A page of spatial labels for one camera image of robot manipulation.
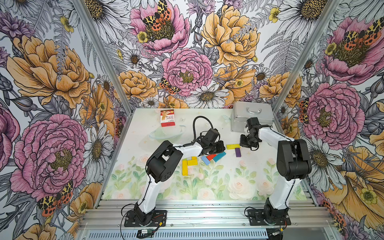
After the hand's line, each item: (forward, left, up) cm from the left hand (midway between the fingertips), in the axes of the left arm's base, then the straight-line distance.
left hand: (224, 151), depth 94 cm
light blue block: (-4, +12, -4) cm, 13 cm away
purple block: (+1, -10, -4) cm, 11 cm away
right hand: (+3, -12, -1) cm, 13 cm away
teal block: (-2, +3, -4) cm, 5 cm away
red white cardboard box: (+28, +38, 0) cm, 47 cm away
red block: (-2, +8, -4) cm, 9 cm away
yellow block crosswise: (-5, +20, -5) cm, 21 cm away
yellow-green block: (+5, -7, -3) cm, 9 cm away
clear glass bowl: (+18, +38, -5) cm, 42 cm away
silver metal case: (+24, -13, +11) cm, 30 cm away
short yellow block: (-2, +19, -3) cm, 19 cm away
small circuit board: (-40, +43, -7) cm, 59 cm away
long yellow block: (-11, +24, -4) cm, 27 cm away
